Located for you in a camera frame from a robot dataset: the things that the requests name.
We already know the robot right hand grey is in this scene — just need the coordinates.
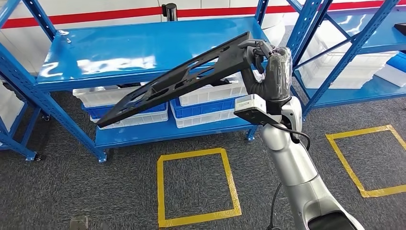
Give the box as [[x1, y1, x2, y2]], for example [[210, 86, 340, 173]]
[[237, 38, 293, 102]]

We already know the robot left hand grey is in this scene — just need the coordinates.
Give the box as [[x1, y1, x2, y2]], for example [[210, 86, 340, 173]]
[[69, 216, 110, 230]]

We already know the black slotted plate part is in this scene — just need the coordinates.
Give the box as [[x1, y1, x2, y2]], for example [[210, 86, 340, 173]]
[[96, 32, 254, 128]]

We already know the blue metal shelf rack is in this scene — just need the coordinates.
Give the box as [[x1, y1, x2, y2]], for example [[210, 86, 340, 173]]
[[0, 104, 42, 162], [0, 0, 270, 163], [285, 0, 406, 119]]

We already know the clear plastic hand wrap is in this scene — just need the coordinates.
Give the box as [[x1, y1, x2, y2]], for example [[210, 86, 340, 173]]
[[266, 46, 293, 100]]

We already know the yellow tape floor square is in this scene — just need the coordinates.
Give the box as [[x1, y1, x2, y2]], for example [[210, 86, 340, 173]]
[[326, 125, 406, 198], [157, 147, 242, 228]]

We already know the white car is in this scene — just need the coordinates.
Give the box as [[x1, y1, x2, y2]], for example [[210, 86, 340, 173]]
[[0, 0, 288, 77]]

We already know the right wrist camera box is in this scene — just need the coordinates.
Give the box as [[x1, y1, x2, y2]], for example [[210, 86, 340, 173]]
[[234, 93, 283, 126]]

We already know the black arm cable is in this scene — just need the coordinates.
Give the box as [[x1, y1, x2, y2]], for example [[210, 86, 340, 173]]
[[266, 122, 312, 230]]

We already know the black glossy cylinder post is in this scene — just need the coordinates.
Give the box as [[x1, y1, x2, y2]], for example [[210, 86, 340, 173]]
[[161, 3, 178, 22]]

